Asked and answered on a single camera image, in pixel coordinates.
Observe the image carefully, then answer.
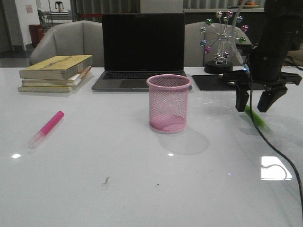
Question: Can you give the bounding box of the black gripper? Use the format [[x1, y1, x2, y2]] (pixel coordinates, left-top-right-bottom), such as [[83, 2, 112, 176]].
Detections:
[[222, 44, 302, 113]]

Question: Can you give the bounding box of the green highlighter pen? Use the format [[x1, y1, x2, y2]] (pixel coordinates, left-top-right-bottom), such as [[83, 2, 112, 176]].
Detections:
[[244, 105, 267, 127]]

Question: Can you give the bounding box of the pink highlighter pen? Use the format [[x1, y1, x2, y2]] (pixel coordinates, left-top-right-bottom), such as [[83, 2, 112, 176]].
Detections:
[[28, 111, 64, 149]]

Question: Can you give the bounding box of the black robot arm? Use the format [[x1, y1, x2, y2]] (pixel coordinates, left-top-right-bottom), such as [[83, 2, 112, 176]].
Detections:
[[222, 0, 303, 113]]

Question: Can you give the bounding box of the pink mesh pen holder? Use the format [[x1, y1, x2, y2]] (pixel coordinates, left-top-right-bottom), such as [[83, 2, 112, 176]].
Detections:
[[146, 74, 191, 133]]

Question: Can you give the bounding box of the black mouse pad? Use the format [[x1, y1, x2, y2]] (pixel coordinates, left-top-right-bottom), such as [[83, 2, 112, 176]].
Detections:
[[191, 75, 266, 91]]

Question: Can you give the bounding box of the ferris wheel desk toy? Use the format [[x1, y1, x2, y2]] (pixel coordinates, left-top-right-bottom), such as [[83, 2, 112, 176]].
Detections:
[[200, 10, 250, 74]]

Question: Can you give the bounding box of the right grey armchair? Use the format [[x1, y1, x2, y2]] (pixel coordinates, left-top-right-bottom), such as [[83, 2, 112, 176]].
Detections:
[[184, 21, 252, 67]]

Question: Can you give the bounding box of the fruit bowl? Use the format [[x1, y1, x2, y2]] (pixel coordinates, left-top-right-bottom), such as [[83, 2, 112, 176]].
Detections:
[[237, 0, 259, 9]]

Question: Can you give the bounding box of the grey laptop black screen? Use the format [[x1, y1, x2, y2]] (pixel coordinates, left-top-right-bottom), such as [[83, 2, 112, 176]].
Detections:
[[91, 13, 185, 92]]

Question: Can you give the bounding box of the red barrier belt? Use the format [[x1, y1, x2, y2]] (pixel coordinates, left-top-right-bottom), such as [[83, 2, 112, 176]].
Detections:
[[78, 14, 103, 17]]

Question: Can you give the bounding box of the top yellow book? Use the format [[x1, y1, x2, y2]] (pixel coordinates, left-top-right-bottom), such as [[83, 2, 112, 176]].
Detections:
[[19, 55, 93, 80]]

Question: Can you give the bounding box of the yellow book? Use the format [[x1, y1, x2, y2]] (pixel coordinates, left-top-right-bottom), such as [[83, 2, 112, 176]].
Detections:
[[18, 79, 84, 93], [19, 55, 93, 80]]

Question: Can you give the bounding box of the red bin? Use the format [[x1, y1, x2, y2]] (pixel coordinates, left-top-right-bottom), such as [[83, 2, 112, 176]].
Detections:
[[29, 24, 44, 47]]

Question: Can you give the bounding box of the bottom yellow book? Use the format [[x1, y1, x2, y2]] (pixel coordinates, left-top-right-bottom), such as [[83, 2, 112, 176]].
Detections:
[[18, 79, 84, 93]]

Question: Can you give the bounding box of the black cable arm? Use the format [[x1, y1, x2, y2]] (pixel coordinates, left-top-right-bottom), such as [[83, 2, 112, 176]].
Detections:
[[246, 46, 303, 227]]

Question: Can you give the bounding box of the white cable arm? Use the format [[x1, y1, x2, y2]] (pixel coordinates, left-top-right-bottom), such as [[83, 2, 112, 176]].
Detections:
[[231, 0, 250, 71]]

